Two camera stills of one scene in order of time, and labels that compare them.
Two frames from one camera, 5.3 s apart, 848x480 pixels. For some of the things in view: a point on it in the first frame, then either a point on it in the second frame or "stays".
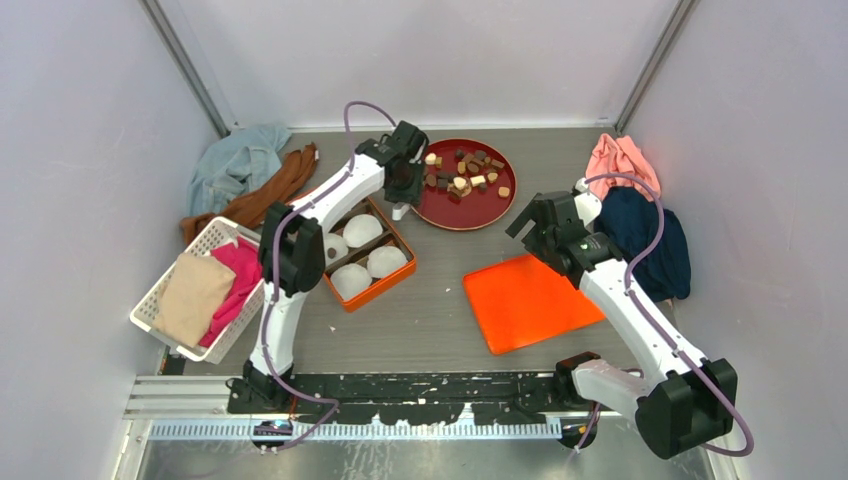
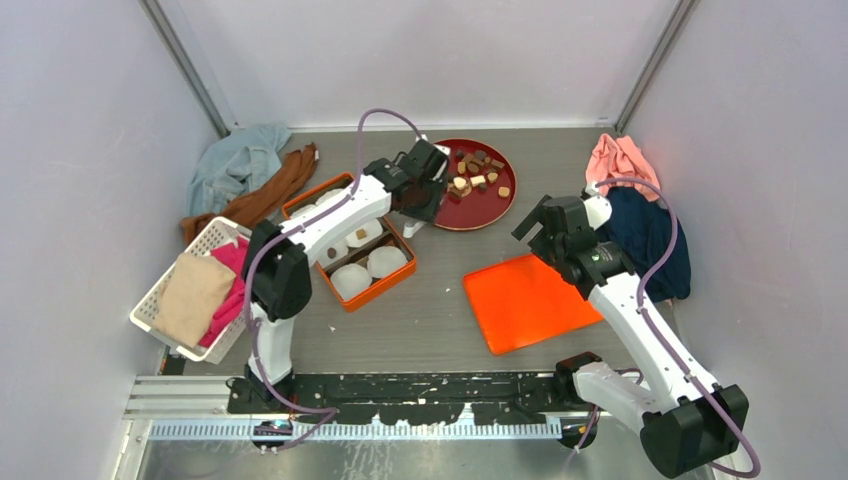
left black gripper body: (410, 187) -> (426, 205)
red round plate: (467, 184) stays
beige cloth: (191, 298) stays
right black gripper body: (539, 239) stays
